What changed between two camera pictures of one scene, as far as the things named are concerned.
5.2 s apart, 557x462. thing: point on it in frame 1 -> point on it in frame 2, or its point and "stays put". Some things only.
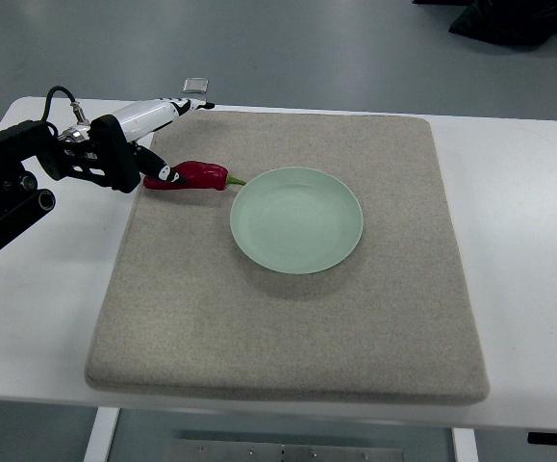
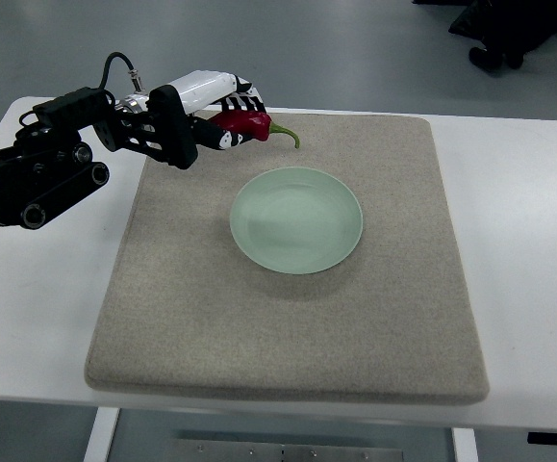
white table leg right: (465, 445) stays put
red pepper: (197, 175) -> (254, 124)
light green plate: (296, 219) stays put
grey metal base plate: (215, 450) stays put
